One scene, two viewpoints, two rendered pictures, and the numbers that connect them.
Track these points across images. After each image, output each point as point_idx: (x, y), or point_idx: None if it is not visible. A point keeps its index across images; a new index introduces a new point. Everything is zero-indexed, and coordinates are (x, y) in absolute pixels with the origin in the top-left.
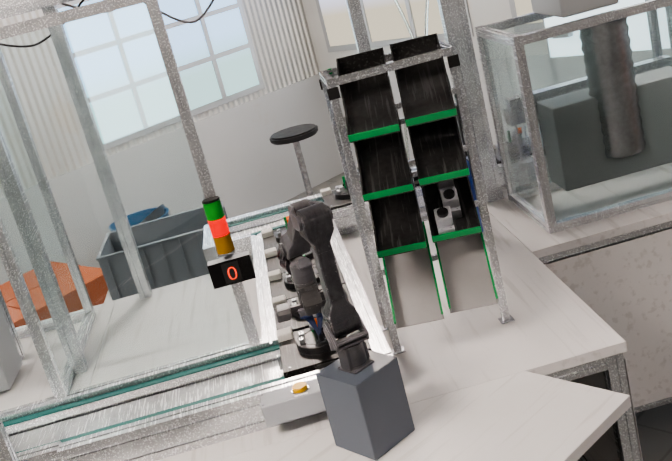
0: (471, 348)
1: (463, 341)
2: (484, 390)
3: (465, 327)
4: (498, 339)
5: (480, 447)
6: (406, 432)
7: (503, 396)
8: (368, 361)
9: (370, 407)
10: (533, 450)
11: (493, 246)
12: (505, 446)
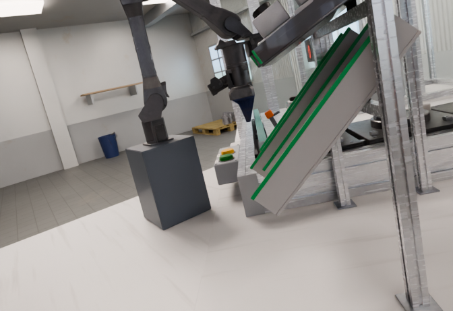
0: (311, 260)
1: (342, 251)
2: (183, 272)
3: (398, 252)
4: (327, 289)
5: (84, 269)
6: (157, 223)
7: (151, 288)
8: (152, 143)
9: (134, 174)
10: (25, 306)
11: (386, 126)
12: (61, 286)
